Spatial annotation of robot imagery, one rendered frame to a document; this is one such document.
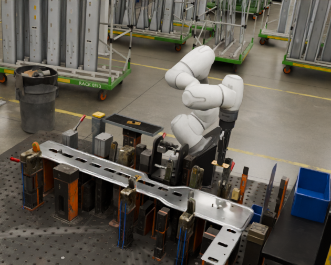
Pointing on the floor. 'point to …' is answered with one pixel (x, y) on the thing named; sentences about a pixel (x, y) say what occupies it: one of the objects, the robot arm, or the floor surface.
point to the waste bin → (36, 97)
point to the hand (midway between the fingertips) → (221, 156)
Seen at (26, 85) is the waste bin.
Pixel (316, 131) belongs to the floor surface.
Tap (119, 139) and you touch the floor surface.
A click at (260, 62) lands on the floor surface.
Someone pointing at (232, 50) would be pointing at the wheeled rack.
